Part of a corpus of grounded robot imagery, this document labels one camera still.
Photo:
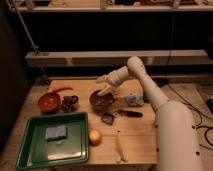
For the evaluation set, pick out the black handled tool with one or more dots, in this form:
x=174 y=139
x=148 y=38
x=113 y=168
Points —
x=131 y=114

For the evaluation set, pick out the blue sponge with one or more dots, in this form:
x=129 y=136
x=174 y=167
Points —
x=55 y=133

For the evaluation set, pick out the red chili pepper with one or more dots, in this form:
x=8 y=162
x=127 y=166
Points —
x=60 y=89

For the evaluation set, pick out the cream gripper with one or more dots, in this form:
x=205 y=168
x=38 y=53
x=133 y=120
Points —
x=114 y=78

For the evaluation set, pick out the white shelf rail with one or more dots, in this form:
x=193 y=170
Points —
x=117 y=58

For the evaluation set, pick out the purple bowl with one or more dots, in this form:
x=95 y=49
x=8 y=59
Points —
x=101 y=103

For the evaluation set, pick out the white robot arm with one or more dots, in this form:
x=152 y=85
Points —
x=176 y=136

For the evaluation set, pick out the orange bowl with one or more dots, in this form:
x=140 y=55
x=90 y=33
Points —
x=49 y=102

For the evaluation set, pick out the green plastic tray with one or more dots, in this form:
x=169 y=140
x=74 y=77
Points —
x=36 y=152

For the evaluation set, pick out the wooden cutting board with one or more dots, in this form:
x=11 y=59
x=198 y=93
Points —
x=138 y=133

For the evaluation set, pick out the dark grapes bunch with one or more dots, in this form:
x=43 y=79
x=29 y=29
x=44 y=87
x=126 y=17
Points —
x=70 y=103

